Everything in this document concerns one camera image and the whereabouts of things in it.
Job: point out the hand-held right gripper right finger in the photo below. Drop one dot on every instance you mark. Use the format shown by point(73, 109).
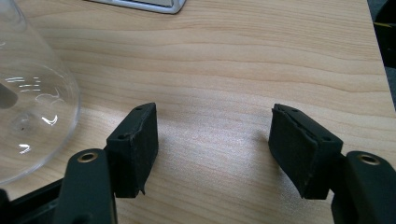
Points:
point(299, 152)

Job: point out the clear glass conical flask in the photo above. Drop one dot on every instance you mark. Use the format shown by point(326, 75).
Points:
point(37, 81)

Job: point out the black base with yellow stripes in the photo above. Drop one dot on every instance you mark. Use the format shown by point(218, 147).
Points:
point(386, 37)

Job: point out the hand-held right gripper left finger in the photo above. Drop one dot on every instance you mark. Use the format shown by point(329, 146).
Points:
point(134, 155)

